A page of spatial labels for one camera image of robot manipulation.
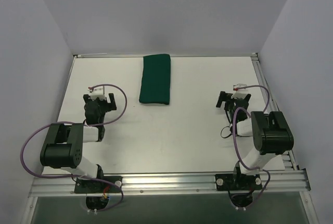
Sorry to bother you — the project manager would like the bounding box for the green surgical cloth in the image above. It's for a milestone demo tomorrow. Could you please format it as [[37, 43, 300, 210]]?
[[139, 54, 171, 105]]

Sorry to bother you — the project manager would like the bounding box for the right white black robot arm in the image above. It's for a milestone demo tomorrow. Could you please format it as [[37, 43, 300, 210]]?
[[216, 91, 294, 189]]

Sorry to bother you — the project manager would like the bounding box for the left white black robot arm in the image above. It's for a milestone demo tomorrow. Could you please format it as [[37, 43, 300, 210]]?
[[40, 92, 117, 192]]

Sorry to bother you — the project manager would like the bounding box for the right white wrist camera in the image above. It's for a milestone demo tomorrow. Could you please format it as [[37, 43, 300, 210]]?
[[231, 83, 248, 99]]

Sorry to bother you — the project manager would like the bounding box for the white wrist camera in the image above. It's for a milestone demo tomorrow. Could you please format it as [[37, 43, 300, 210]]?
[[231, 83, 248, 99], [88, 86, 106, 101]]

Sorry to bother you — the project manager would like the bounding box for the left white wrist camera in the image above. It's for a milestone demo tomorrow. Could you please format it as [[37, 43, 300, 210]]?
[[88, 86, 106, 101]]

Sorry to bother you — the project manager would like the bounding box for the back aluminium rail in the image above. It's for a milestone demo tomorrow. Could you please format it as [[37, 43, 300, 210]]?
[[76, 53, 259, 58]]

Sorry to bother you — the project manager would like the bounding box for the aluminium rail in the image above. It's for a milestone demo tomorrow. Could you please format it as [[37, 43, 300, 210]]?
[[29, 170, 311, 197], [76, 53, 259, 58], [251, 53, 300, 170]]

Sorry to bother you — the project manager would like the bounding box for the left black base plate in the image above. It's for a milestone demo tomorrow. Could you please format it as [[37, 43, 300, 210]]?
[[74, 176, 123, 194]]

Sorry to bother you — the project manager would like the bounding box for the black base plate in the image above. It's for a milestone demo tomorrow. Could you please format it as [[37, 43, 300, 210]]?
[[215, 173, 262, 191], [74, 176, 123, 194]]

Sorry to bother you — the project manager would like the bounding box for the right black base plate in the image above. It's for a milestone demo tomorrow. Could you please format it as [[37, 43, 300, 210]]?
[[215, 173, 262, 191]]

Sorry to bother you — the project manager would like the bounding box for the right aluminium rail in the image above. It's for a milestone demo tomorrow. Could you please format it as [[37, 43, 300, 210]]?
[[251, 53, 300, 170]]

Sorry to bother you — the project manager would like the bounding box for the front aluminium rail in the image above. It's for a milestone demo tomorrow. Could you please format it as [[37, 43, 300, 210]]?
[[29, 170, 311, 197]]

